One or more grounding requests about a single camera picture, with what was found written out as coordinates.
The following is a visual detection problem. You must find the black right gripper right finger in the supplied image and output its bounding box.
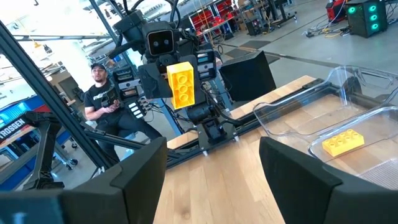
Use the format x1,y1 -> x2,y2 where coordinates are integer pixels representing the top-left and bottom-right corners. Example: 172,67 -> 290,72
258,136 -> 398,224

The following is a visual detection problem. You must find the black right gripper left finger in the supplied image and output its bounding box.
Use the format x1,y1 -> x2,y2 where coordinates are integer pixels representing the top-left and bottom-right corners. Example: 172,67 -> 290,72
0,136 -> 169,224

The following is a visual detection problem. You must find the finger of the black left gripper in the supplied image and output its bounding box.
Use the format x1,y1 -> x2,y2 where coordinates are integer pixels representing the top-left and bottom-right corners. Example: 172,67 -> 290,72
137,62 -> 174,100
178,55 -> 208,108

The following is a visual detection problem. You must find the yellow toy brick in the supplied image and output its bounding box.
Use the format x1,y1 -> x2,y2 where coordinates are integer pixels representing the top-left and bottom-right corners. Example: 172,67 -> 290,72
166,61 -> 196,110
322,128 -> 366,157

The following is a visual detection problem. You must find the grey drawer organizer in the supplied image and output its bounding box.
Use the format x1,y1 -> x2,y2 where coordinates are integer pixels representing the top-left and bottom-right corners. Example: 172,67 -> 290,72
112,65 -> 141,101
195,49 -> 218,82

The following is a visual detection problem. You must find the red tool cabinet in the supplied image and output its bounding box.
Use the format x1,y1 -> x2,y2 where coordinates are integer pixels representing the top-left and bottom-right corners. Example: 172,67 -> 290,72
189,7 -> 237,35

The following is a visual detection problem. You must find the person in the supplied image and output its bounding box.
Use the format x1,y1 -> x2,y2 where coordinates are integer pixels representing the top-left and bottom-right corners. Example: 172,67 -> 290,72
83,62 -> 162,162

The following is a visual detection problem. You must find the clear plastic bin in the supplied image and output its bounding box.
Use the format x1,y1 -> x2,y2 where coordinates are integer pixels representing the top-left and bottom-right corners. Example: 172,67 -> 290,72
307,107 -> 398,191
253,65 -> 398,156

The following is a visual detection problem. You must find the computer tower with green lights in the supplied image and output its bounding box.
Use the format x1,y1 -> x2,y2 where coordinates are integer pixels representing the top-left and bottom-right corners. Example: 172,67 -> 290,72
345,0 -> 389,39

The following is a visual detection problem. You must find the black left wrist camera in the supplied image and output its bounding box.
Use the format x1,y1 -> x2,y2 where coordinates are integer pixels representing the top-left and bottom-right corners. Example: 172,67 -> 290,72
145,29 -> 175,57

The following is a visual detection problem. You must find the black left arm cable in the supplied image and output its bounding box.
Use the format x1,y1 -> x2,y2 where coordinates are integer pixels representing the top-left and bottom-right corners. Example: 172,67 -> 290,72
123,0 -> 182,29

